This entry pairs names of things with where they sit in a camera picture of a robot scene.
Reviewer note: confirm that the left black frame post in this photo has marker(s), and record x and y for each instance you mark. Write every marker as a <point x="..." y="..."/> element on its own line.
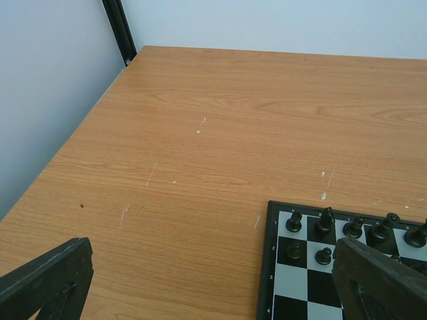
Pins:
<point x="118" y="21"/>

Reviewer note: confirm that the black chess pieces row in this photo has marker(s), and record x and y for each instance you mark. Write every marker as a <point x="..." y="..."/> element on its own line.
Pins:
<point x="298" y="249"/>

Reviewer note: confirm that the black white chess board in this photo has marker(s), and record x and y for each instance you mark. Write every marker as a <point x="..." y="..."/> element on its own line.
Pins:
<point x="288" y="292"/>

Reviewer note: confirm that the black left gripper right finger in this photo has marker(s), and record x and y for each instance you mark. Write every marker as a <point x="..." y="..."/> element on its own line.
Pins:
<point x="372" y="285"/>

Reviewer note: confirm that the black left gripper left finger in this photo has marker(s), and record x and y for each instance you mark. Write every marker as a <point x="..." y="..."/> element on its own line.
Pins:
<point x="54" y="285"/>

